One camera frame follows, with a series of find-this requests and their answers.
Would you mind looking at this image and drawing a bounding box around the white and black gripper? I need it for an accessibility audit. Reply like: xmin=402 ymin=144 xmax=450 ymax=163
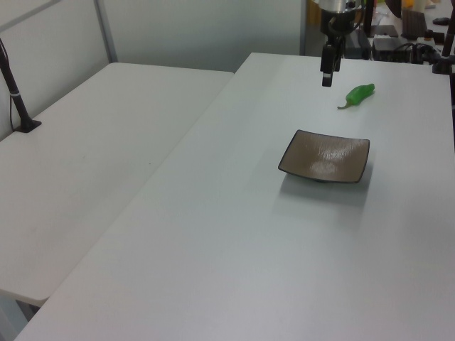
xmin=318 ymin=0 xmax=357 ymax=88

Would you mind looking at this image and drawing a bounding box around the green chili pepper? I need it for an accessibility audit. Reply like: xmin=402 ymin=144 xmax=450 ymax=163
xmin=336 ymin=82 xmax=376 ymax=111

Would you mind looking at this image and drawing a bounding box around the square brown ceramic plate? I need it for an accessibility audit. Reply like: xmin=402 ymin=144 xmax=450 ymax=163
xmin=277 ymin=129 xmax=371 ymax=185

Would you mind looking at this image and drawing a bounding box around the black power supply box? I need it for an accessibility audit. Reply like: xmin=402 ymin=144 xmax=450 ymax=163
xmin=345 ymin=30 xmax=373 ymax=60

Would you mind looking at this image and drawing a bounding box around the black vertical pole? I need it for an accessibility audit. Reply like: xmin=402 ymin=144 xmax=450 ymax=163
xmin=362 ymin=0 xmax=376 ymax=37

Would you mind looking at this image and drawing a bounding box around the black electronics box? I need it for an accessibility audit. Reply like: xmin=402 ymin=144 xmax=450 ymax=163
xmin=371 ymin=35 xmax=415 ymax=63

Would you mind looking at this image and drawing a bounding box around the bundle of black cables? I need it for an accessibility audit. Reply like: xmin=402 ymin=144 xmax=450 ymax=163
xmin=408 ymin=42 xmax=443 ymax=65

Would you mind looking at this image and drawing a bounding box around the black camera stand clamp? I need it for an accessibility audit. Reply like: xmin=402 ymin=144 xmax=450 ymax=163
xmin=431 ymin=0 xmax=455 ymax=76

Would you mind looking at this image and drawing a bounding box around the grey partition frame post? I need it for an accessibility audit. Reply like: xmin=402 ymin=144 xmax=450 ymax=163
xmin=93 ymin=0 xmax=119 ymax=65

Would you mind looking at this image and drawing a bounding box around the black camera stand pole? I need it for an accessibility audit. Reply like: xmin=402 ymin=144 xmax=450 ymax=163
xmin=0 ymin=37 xmax=43 ymax=134

